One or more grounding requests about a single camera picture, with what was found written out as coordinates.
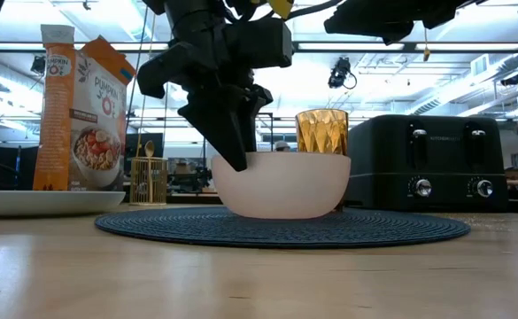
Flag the pale pink bowl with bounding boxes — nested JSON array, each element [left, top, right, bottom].
[[211, 152, 352, 221]]

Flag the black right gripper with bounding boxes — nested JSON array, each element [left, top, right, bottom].
[[323, 0, 470, 46]]

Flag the black four-slot toaster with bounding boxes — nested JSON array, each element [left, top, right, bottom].
[[344, 113, 510, 213]]

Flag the amber faceted glass tumbler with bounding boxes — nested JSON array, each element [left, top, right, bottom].
[[295, 108, 350, 156]]

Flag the small black ceiling camera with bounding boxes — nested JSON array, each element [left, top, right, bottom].
[[30, 55, 48, 76]]

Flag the dark background monitor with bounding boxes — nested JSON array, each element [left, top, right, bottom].
[[125, 132, 165, 175]]

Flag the white ceiling vent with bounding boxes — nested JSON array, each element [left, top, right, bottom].
[[470, 53, 491, 77]]

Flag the round dark blue placemat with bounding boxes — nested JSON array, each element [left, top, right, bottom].
[[94, 206, 471, 249]]

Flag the orange pumpkin cereal box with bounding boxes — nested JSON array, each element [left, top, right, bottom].
[[32, 24, 136, 192]]

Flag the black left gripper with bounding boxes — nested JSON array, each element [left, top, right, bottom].
[[136, 37, 274, 173]]

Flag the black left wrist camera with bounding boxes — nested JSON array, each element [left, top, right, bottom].
[[223, 17, 295, 71]]

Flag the black hanging cable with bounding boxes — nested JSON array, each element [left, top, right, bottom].
[[126, 4, 151, 129]]

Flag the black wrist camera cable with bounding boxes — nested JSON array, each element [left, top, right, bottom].
[[284, 0, 346, 22]]

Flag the yellow hanging cable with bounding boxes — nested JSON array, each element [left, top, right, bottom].
[[135, 26, 156, 159]]

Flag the black ceiling camera with cable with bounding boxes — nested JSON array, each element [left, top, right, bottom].
[[328, 56, 358, 89]]

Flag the white plate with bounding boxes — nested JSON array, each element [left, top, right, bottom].
[[0, 190, 127, 218]]

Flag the gold wire utensil holder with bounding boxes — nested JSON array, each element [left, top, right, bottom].
[[128, 156, 169, 206]]

